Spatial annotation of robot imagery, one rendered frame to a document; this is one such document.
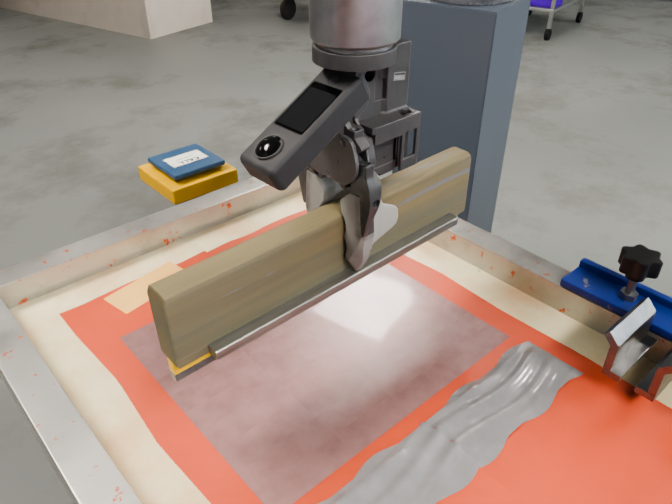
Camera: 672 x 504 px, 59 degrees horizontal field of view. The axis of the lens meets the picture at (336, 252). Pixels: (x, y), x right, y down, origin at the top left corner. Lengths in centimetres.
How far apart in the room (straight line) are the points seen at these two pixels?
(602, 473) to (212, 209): 60
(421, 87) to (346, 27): 72
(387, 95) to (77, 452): 41
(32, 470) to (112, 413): 130
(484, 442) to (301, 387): 19
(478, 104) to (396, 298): 51
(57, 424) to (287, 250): 26
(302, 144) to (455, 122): 73
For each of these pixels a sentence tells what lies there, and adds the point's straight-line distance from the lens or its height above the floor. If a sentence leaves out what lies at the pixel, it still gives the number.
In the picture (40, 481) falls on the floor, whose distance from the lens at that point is 191.
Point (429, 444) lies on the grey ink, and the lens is 59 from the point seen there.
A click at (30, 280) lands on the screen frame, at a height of 98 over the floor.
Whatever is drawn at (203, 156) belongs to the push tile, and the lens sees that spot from 110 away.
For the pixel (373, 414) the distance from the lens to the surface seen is 62.
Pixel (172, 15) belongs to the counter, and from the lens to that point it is 616.
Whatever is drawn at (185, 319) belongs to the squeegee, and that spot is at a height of 111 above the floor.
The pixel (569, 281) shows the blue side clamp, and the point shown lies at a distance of 76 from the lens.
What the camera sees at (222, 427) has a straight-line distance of 62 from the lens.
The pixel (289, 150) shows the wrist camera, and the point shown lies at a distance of 47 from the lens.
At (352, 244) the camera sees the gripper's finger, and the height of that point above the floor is 112.
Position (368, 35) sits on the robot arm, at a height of 131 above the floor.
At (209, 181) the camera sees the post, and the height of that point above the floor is 95.
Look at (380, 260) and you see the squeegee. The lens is 61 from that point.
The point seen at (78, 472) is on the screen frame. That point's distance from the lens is 58.
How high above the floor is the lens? 142
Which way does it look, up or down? 34 degrees down
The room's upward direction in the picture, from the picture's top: straight up
